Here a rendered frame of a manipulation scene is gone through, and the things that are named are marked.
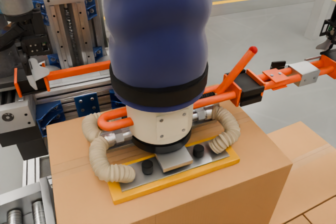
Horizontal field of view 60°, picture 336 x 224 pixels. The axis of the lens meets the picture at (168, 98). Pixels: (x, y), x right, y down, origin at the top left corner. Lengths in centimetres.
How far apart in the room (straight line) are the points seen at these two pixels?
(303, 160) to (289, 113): 117
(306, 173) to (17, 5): 125
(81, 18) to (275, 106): 193
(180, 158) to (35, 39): 48
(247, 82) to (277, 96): 194
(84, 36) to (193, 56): 67
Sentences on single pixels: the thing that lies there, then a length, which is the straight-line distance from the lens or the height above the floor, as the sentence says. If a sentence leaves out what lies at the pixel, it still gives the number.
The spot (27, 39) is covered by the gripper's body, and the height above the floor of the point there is 124.
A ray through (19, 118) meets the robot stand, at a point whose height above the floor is 95.
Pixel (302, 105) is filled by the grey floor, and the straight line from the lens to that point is 276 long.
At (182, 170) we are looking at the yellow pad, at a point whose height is 100.
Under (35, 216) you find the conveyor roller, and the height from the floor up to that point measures 55.
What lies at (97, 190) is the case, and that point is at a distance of 76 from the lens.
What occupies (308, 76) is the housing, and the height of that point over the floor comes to 111.
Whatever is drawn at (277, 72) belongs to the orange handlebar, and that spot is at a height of 112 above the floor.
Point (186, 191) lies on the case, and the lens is 74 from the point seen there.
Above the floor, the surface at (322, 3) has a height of 44.
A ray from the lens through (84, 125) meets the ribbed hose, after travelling 80.
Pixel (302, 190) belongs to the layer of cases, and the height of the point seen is 54.
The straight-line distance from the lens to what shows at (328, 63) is 104.
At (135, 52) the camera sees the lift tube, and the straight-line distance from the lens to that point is 55.
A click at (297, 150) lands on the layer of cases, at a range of 152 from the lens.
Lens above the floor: 158
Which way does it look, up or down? 38 degrees down
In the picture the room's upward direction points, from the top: straight up
